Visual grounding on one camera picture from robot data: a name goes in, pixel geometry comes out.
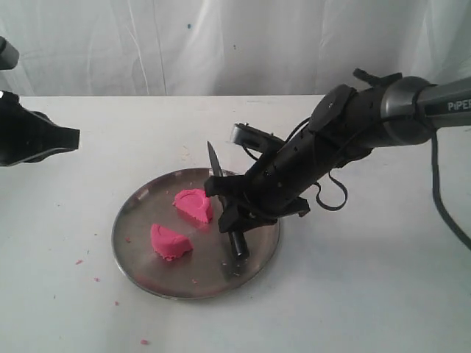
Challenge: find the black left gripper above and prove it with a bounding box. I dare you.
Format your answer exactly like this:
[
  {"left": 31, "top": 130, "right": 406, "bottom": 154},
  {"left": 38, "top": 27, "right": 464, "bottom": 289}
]
[{"left": 1, "top": 90, "right": 80, "bottom": 167}]

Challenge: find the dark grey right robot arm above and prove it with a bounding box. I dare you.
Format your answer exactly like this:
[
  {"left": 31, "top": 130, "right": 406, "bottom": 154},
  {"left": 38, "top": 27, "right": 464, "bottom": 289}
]
[{"left": 205, "top": 69, "right": 470, "bottom": 233}]

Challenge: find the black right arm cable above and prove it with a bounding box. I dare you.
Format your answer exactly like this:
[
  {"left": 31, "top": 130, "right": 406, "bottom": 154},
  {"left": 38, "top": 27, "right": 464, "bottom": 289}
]
[{"left": 253, "top": 82, "right": 471, "bottom": 254}]

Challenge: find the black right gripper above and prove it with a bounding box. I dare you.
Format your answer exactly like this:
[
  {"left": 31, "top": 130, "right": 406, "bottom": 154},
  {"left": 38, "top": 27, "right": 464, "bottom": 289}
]
[{"left": 204, "top": 127, "right": 343, "bottom": 233}]

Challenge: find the white backdrop curtain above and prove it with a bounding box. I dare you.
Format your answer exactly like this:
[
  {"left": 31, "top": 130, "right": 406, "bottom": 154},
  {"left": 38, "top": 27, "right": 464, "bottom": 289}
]
[{"left": 1, "top": 1, "right": 470, "bottom": 96}]

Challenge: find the black knife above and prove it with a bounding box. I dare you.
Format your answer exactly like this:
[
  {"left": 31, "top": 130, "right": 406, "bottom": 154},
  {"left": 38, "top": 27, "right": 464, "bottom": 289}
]
[{"left": 207, "top": 141, "right": 249, "bottom": 260}]

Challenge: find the pink clay lump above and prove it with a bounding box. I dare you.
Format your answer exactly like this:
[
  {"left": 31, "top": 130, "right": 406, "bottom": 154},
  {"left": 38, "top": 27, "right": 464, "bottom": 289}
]
[
  {"left": 150, "top": 224, "right": 193, "bottom": 261},
  {"left": 173, "top": 188, "right": 213, "bottom": 224}
]

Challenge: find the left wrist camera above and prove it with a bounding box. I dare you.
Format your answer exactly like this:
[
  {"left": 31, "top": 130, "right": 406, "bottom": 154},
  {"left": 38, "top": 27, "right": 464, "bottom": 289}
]
[{"left": 0, "top": 37, "right": 20, "bottom": 71}]

